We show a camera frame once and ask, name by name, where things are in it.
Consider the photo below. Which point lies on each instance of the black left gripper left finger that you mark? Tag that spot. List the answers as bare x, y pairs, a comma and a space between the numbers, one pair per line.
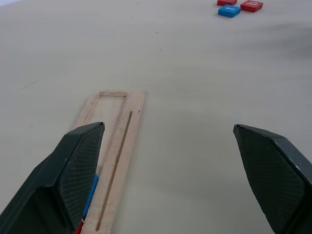
48, 175

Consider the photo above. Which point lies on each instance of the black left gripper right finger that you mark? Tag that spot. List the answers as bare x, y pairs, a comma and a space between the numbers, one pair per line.
275, 175

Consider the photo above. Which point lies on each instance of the blue letter t tile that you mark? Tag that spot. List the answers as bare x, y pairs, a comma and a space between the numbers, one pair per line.
229, 11

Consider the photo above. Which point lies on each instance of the red letter b tile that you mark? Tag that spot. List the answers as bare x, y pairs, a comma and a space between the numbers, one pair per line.
252, 6

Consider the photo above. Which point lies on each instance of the red letter o tile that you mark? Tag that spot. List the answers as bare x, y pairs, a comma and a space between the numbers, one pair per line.
226, 2

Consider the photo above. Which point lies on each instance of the blue letter o tile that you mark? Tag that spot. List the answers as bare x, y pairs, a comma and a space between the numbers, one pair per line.
93, 187

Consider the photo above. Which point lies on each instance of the red letter r tile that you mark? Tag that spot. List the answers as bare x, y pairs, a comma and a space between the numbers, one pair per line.
79, 228

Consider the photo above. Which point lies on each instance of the pale wooden letter tray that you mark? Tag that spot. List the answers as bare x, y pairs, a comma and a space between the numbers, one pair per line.
114, 136

